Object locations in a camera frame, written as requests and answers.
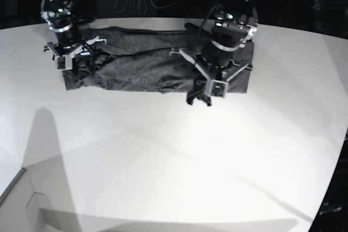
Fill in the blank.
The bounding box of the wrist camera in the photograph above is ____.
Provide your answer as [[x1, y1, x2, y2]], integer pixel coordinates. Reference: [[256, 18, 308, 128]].
[[54, 56, 73, 71], [204, 79, 229, 98]]

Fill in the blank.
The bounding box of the dark grey t-shirt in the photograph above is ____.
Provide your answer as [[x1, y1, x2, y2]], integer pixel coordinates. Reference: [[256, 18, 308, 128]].
[[63, 27, 248, 105]]

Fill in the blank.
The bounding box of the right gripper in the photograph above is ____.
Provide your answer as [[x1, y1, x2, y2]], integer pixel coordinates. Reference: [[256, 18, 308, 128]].
[[43, 29, 107, 61]]

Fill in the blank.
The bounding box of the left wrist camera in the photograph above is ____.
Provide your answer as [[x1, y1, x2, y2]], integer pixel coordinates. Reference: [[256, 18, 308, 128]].
[[204, 79, 229, 98]]

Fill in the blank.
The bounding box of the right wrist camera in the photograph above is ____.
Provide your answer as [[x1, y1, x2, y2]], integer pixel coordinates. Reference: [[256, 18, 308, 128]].
[[54, 56, 73, 71]]

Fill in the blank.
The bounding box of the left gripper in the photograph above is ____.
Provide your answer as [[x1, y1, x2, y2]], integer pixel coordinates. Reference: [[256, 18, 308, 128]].
[[169, 41, 252, 85]]

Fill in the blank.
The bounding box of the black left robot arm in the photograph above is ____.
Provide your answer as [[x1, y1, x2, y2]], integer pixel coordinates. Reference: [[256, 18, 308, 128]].
[[175, 0, 258, 90]]

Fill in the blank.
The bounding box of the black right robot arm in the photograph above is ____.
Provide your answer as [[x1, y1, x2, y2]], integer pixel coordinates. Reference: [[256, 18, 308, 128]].
[[41, 0, 107, 71]]

